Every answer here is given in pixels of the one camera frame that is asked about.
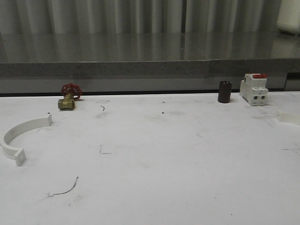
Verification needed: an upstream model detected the white half pipe clamp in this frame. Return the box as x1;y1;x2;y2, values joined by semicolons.
0;113;53;166

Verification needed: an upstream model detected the dark brown cylinder coupling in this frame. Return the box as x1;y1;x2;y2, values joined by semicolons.
217;81;233;104

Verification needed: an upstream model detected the brass valve red handwheel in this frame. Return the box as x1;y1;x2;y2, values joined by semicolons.
58;83;82;110

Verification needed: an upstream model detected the grey stone countertop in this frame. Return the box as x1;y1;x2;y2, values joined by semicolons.
0;31;300;92

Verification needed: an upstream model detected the white container in background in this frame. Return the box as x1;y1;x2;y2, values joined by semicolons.
277;0;300;35

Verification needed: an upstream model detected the white circuit breaker red switch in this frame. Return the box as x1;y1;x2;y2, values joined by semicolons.
240;74;268;106

